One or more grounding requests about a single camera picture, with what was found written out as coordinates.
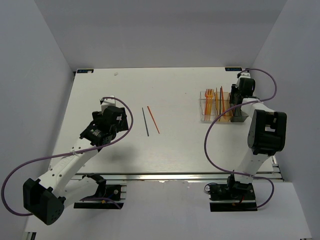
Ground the yellow plastic fork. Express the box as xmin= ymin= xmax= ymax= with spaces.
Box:
xmin=207 ymin=88 xmax=214 ymax=121

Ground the yellow plastic knife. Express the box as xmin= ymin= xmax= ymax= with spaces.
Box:
xmin=215 ymin=87 xmax=220 ymax=116

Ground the aluminium table front rail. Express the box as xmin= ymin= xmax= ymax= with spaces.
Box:
xmin=46 ymin=171 xmax=283 ymax=183

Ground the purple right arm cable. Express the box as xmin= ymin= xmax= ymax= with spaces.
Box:
xmin=203 ymin=68 xmax=278 ymax=210

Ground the red-orange plastic knife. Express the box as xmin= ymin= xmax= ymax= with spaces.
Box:
xmin=221 ymin=87 xmax=225 ymax=113

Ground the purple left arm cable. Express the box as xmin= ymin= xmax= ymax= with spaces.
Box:
xmin=0 ymin=97 xmax=134 ymax=216

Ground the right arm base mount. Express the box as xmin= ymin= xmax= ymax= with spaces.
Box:
xmin=204 ymin=183 xmax=258 ymax=213

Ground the teal plastic knife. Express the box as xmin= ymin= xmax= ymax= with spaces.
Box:
xmin=219 ymin=86 xmax=222 ymax=115

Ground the red-orange plastic fork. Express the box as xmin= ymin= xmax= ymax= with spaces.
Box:
xmin=204 ymin=88 xmax=211 ymax=121

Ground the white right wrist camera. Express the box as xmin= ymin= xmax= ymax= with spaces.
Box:
xmin=236 ymin=70 xmax=251 ymax=79

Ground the grey translucent plastic container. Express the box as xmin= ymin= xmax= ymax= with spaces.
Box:
xmin=229 ymin=100 xmax=249 ymax=123

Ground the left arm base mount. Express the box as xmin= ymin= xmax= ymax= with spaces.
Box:
xmin=73 ymin=184 xmax=127 ymax=210

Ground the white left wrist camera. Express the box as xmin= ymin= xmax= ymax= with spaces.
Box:
xmin=99 ymin=95 xmax=116 ymax=114

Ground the orange translucent plastic container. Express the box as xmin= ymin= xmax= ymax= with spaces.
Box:
xmin=213 ymin=91 xmax=233 ymax=123

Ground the clear plastic container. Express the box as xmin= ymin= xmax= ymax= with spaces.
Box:
xmin=199 ymin=88 xmax=217 ymax=123

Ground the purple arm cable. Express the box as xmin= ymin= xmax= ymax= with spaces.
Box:
xmin=0 ymin=97 xmax=134 ymax=216
xmin=203 ymin=68 xmax=278 ymax=210

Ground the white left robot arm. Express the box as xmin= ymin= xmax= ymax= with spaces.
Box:
xmin=23 ymin=105 xmax=129 ymax=225

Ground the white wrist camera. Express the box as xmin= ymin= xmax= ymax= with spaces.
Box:
xmin=236 ymin=70 xmax=251 ymax=79
xmin=99 ymin=95 xmax=116 ymax=114

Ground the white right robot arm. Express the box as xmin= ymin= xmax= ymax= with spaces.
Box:
xmin=225 ymin=77 xmax=287 ymax=200

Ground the teal plastic chopstick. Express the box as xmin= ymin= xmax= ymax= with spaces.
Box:
xmin=141 ymin=107 xmax=150 ymax=137

